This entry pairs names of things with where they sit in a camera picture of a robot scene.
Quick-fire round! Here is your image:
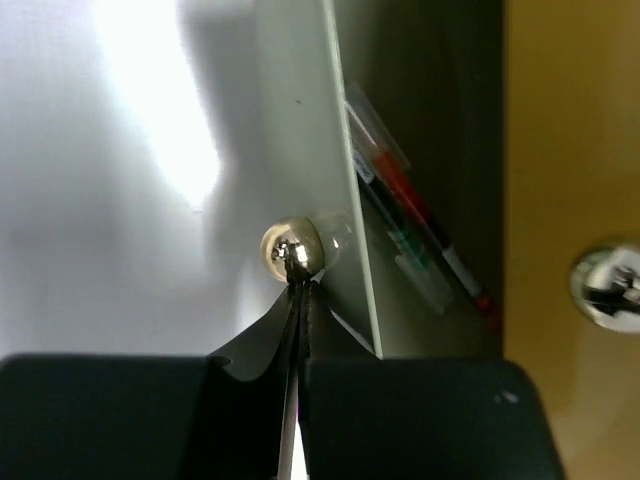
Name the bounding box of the green gel pen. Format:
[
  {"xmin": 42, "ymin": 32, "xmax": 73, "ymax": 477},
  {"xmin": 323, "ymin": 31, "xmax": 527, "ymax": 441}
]
[{"xmin": 352, "ymin": 144, "xmax": 453, "ymax": 315}]

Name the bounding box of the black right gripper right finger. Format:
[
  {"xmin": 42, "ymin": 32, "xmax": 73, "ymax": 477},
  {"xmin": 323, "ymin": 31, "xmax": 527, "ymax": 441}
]
[{"xmin": 298, "ymin": 281, "xmax": 565, "ymax": 479}]

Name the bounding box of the red gel pen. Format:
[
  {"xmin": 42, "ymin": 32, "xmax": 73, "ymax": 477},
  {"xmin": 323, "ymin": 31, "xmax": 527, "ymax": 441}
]
[{"xmin": 344, "ymin": 82, "xmax": 501, "ymax": 321}]

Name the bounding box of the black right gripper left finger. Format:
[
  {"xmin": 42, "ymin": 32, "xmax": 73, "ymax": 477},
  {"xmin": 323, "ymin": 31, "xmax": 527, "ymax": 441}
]
[{"xmin": 1, "ymin": 285, "xmax": 303, "ymax": 479}]

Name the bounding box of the round cream drawer organizer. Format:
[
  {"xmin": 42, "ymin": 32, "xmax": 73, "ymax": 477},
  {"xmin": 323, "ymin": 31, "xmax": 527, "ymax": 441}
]
[{"xmin": 252, "ymin": 0, "xmax": 640, "ymax": 361}]

